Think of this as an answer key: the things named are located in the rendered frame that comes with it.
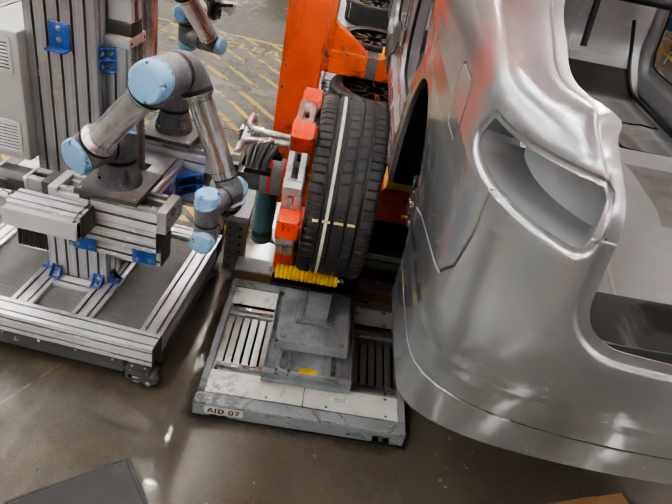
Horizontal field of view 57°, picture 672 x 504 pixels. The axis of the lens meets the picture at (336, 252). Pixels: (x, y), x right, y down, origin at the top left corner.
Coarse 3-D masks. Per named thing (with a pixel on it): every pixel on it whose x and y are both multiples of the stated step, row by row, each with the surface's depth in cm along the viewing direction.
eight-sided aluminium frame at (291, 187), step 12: (300, 108) 217; (312, 108) 219; (312, 120) 210; (288, 168) 203; (300, 168) 203; (288, 180) 202; (300, 180) 202; (288, 192) 203; (300, 192) 202; (288, 204) 252; (300, 204) 252; (276, 240) 213; (288, 240) 213; (276, 252) 233; (288, 252) 228
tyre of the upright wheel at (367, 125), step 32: (320, 128) 202; (352, 128) 203; (384, 128) 205; (320, 160) 198; (352, 160) 199; (384, 160) 200; (320, 192) 198; (352, 192) 199; (320, 224) 203; (352, 224) 202; (352, 256) 209
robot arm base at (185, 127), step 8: (160, 112) 248; (168, 112) 245; (176, 112) 246; (184, 112) 248; (160, 120) 248; (168, 120) 247; (176, 120) 247; (184, 120) 249; (160, 128) 249; (168, 128) 248; (176, 128) 248; (184, 128) 250; (192, 128) 256
